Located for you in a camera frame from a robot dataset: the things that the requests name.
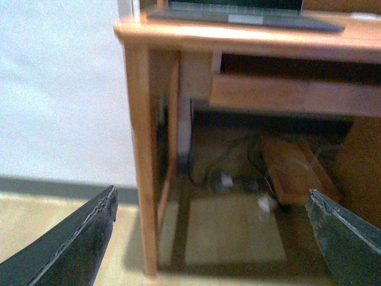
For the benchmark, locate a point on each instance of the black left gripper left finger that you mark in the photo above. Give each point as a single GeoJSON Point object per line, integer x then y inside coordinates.
{"type": "Point", "coordinates": [71, 252]}

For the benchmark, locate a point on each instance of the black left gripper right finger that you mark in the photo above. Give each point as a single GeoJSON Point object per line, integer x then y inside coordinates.
{"type": "Point", "coordinates": [349, 244]}

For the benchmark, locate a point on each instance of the wooden plank under desk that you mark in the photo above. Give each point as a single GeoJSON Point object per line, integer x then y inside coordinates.
{"type": "Point", "coordinates": [294, 170]}

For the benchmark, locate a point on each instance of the white power adapter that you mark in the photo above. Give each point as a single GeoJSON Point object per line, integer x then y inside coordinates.
{"type": "Point", "coordinates": [267, 204]}

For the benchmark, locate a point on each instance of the power strip on floor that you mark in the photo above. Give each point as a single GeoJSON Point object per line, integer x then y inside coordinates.
{"type": "Point", "coordinates": [223, 182]}

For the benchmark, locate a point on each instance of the wooden keyboard tray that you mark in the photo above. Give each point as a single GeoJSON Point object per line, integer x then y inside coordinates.
{"type": "Point", "coordinates": [288, 85]}

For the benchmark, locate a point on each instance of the wooden desk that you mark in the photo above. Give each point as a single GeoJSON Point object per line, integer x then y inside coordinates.
{"type": "Point", "coordinates": [165, 58]}

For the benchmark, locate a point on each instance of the grey laptop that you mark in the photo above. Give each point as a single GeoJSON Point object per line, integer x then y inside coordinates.
{"type": "Point", "coordinates": [272, 13]}

